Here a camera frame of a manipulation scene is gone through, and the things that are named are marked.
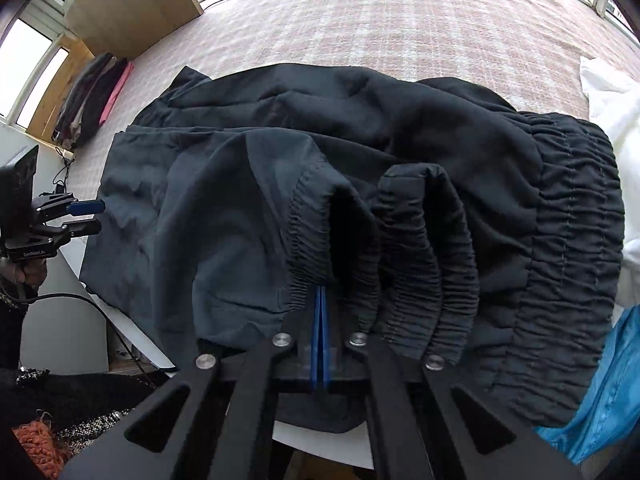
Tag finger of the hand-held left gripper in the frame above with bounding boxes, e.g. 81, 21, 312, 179
30, 217, 102, 247
32, 192, 106, 223

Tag light wooden board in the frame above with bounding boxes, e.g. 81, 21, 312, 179
64, 0, 205, 58

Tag blue garment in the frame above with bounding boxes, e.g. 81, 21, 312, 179
532, 305, 640, 466

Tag pink folded garment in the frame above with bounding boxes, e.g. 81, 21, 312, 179
99, 62, 136, 126

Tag pine wood panel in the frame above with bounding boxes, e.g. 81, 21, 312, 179
25, 35, 96, 148

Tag pink plaid blanket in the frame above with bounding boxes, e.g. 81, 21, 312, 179
72, 0, 640, 201

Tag white garment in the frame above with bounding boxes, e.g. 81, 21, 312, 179
579, 55, 640, 311

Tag black folded garment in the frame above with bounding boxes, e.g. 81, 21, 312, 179
75, 57, 128, 148

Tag person's left hand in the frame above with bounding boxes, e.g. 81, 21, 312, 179
12, 257, 49, 302

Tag black pants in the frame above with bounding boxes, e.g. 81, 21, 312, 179
132, 62, 627, 433

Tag white window frame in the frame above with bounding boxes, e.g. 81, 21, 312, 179
0, 0, 640, 131

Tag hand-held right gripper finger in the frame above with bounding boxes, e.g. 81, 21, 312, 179
60, 285, 323, 480
320, 285, 586, 480

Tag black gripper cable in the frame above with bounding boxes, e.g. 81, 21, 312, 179
20, 292, 176, 386

